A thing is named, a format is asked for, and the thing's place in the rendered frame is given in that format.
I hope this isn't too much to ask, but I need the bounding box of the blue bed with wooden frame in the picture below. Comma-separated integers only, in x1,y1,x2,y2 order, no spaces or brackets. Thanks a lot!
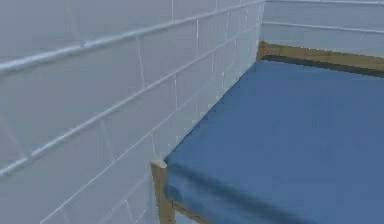
149,40,384,224

